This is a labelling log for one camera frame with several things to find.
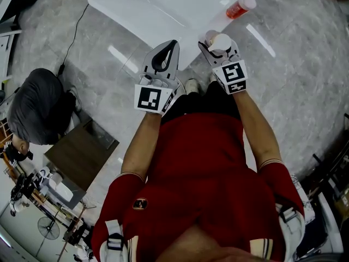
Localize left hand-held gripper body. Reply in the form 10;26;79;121
134;69;181;116

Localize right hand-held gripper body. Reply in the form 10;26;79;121
207;40;248;95

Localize pink bottle with white pump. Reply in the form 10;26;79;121
203;29;233;55

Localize white bathtub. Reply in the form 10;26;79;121
87;0;263;72

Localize person's right forearm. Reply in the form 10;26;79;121
233;90;283;169

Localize person's left forearm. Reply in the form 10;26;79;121
121;110;162;175

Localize orange bottle with white cap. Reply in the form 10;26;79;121
225;0;257;20

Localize person's left white shoe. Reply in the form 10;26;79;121
185;78;200;95

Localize person's black trousers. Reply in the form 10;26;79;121
160;80;242;126

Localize person's red shirt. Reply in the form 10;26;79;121
91;111;306;262

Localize dark wooden cabinet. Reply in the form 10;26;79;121
44;118;121;193

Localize white basin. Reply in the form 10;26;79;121
47;172;75;203

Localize black floor fan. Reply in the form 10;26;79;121
37;216;61;241

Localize black cable with adapter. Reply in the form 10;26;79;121
56;3;90;78

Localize white harness strap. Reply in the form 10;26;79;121
274;203;306;258
99;219;129;262

